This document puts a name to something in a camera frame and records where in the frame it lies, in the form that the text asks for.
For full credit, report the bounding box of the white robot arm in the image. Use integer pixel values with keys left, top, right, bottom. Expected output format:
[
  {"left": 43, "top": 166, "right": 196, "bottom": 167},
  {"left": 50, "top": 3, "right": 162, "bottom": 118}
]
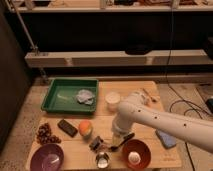
[{"left": 112, "top": 92, "right": 213, "bottom": 153}]

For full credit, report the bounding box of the red-brown bowl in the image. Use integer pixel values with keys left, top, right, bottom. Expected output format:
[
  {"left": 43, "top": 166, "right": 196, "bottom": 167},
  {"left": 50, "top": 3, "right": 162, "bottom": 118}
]
[{"left": 122, "top": 139, "right": 151, "bottom": 171}]

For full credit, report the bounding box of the white egg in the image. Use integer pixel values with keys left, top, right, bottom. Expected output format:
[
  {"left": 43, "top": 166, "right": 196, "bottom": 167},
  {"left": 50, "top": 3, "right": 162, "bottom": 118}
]
[{"left": 128, "top": 151, "right": 141, "bottom": 165}]

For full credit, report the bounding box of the small metal cup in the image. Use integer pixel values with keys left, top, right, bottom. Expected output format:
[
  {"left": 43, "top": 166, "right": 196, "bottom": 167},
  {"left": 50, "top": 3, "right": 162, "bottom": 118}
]
[{"left": 95, "top": 152, "right": 109, "bottom": 169}]

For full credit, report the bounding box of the white cup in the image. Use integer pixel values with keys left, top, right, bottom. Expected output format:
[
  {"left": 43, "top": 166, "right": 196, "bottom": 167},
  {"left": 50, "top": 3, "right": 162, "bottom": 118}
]
[{"left": 105, "top": 92, "right": 121, "bottom": 112}]

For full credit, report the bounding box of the blue sponge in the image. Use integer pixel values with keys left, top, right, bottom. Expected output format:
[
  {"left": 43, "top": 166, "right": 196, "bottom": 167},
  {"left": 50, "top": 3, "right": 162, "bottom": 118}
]
[{"left": 155, "top": 130, "right": 176, "bottom": 149}]

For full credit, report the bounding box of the wooden spoon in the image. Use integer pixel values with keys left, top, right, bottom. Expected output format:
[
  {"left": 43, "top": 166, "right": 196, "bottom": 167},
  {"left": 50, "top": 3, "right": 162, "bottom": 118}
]
[{"left": 142, "top": 88, "right": 159, "bottom": 103}]

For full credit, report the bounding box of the crumpled grey cloth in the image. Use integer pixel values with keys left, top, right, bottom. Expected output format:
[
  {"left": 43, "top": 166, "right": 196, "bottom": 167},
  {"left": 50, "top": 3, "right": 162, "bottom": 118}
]
[{"left": 76, "top": 89, "right": 95, "bottom": 105}]

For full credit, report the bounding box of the dark brown rectangular block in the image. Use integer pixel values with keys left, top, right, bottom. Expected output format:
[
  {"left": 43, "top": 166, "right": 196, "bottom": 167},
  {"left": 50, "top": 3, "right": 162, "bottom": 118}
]
[{"left": 58, "top": 119, "right": 78, "bottom": 137}]

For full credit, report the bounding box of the green plastic tray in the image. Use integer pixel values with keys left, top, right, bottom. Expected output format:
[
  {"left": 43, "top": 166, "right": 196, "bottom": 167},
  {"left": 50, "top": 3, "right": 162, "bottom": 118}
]
[{"left": 41, "top": 78, "right": 99, "bottom": 115}]

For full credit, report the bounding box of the bunch of dark grapes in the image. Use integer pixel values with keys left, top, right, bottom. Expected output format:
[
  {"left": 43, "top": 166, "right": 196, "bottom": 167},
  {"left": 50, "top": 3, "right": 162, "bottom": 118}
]
[{"left": 36, "top": 123, "right": 61, "bottom": 145}]

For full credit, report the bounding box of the dark object on shelf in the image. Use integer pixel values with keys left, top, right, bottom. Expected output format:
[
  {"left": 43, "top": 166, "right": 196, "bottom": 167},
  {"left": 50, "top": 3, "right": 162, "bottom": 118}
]
[{"left": 125, "top": 38, "right": 153, "bottom": 55}]

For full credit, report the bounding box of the white metal shelf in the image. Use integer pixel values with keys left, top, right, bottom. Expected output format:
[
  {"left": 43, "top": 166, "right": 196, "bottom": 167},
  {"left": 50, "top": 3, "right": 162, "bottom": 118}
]
[{"left": 25, "top": 49, "right": 213, "bottom": 68}]

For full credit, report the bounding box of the black cable on floor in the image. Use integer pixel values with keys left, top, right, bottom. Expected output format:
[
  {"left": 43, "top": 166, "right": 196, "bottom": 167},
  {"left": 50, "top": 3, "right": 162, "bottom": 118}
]
[{"left": 165, "top": 6, "right": 213, "bottom": 171}]

